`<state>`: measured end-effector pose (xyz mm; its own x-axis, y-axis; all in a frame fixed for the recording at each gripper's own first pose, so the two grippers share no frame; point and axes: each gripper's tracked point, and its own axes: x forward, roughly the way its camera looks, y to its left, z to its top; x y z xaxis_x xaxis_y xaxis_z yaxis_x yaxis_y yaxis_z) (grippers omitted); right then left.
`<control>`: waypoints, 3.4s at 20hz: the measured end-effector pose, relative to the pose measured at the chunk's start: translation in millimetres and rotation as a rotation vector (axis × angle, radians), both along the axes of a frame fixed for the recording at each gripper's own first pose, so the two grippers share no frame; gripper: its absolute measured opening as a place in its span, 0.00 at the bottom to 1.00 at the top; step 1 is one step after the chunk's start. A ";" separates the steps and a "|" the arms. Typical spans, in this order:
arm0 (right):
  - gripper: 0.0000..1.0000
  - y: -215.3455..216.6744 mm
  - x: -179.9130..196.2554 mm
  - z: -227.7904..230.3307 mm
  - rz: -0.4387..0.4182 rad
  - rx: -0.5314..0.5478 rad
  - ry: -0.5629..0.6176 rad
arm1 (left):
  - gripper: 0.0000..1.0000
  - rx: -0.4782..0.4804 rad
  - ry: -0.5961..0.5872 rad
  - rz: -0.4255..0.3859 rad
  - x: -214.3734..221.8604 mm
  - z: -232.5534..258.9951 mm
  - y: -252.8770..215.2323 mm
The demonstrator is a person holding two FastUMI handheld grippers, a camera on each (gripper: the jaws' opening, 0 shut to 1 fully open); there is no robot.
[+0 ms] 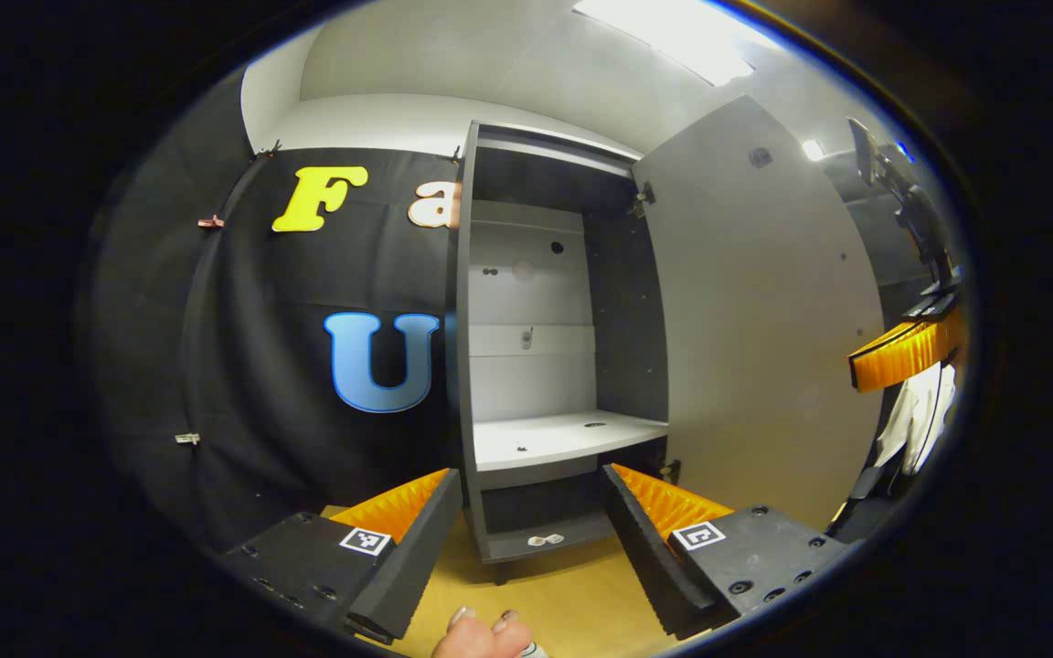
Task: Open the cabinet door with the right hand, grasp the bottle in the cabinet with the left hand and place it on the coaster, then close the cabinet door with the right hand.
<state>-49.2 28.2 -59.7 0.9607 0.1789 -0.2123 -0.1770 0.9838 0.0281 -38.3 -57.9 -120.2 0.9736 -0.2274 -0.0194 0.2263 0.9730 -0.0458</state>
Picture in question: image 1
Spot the white cloth bag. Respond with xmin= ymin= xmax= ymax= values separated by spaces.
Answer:
xmin=874 ymin=361 xmax=959 ymax=476

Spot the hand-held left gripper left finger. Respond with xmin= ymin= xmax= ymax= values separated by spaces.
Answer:
xmin=216 ymin=469 xmax=465 ymax=645

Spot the beige cabinet door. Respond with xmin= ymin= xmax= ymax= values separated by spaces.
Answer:
xmin=632 ymin=94 xmax=886 ymax=531

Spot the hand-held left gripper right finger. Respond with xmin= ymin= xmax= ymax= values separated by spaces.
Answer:
xmin=601 ymin=462 xmax=852 ymax=641

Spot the long ceiling light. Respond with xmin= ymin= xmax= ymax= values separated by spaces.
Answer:
xmin=572 ymin=0 xmax=756 ymax=88

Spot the black backdrop cloth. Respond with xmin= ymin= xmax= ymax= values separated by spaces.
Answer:
xmin=79 ymin=69 xmax=962 ymax=554

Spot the white cabinet shelf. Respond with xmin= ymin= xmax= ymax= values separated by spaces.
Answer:
xmin=472 ymin=409 xmax=671 ymax=473

